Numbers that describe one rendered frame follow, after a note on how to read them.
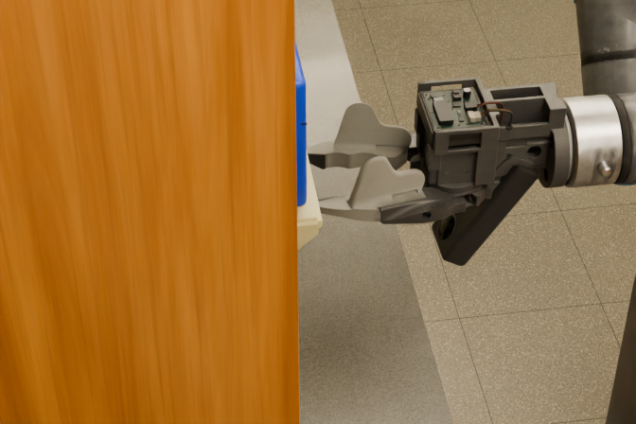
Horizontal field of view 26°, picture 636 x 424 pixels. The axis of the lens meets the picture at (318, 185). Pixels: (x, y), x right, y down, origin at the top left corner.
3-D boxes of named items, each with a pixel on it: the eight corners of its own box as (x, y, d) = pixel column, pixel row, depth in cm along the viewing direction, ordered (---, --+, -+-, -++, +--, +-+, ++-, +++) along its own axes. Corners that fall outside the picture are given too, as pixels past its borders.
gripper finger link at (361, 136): (304, 89, 115) (414, 97, 114) (304, 145, 119) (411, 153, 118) (298, 111, 113) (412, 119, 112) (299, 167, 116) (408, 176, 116)
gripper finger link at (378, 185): (309, 159, 108) (415, 131, 111) (309, 216, 112) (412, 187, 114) (326, 182, 106) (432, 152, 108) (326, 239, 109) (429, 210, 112)
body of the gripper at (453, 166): (408, 79, 113) (551, 68, 114) (404, 162, 118) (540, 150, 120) (427, 136, 107) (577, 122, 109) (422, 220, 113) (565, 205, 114)
